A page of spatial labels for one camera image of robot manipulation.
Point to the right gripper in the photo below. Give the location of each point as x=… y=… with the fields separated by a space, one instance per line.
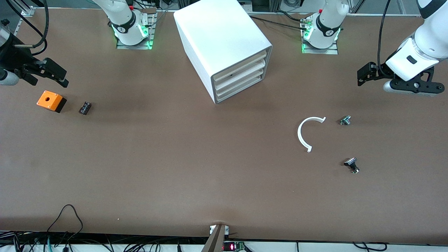
x=15 y=57

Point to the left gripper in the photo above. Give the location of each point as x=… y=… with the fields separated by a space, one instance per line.
x=379 y=70

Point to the lowest white cabinet drawer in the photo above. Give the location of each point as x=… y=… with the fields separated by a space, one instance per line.
x=241 y=88

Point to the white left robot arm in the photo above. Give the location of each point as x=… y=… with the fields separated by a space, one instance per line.
x=327 y=21

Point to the small black contact block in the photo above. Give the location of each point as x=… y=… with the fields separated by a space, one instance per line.
x=85 y=108

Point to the white curved plastic arc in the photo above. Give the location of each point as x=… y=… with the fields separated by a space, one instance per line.
x=299 y=134

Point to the circuit board with red display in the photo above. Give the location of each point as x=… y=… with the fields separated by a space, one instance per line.
x=232 y=247

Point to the orange button enclosure box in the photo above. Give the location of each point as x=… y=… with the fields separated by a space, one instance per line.
x=49 y=99

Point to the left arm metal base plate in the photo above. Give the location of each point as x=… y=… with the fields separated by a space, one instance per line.
x=322 y=51

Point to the small silver green switch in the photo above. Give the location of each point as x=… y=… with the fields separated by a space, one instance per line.
x=345 y=120

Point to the aluminium frame profile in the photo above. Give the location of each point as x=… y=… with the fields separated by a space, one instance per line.
x=27 y=12

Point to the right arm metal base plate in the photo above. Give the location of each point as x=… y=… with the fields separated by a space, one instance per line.
x=134 y=47

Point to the black silver selector switch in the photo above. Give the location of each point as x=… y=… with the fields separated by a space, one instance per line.
x=351 y=162

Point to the grey metal bracket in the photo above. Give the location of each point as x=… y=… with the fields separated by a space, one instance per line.
x=217 y=241

